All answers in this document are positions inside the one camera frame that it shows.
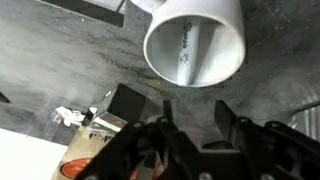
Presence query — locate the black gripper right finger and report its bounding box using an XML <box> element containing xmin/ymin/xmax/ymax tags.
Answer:
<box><xmin>214</xmin><ymin>99</ymin><xmax>320</xmax><ymax>180</ymax></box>

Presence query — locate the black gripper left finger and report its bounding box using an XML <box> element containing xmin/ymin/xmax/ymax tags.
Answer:
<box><xmin>74</xmin><ymin>99</ymin><xmax>202</xmax><ymax>180</ymax></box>

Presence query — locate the white ceramic mug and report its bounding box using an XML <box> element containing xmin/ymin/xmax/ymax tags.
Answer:
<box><xmin>130</xmin><ymin>0</ymin><xmax>247</xmax><ymax>89</ymax></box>

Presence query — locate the small dark metallic box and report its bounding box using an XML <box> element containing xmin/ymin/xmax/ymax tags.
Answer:
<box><xmin>81</xmin><ymin>82</ymin><xmax>148</xmax><ymax>135</ymax></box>

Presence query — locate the brown cardboard box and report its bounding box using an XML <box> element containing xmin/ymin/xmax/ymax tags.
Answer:
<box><xmin>51</xmin><ymin>124</ymin><xmax>135</xmax><ymax>180</ymax></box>

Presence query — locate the small white packet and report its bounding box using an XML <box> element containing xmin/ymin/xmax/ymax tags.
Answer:
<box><xmin>86</xmin><ymin>105</ymin><xmax>99</xmax><ymax>117</ymax></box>

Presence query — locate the crumpled plastic wrapper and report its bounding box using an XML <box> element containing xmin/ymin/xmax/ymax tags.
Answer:
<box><xmin>52</xmin><ymin>105</ymin><xmax>86</xmax><ymax>128</ymax></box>

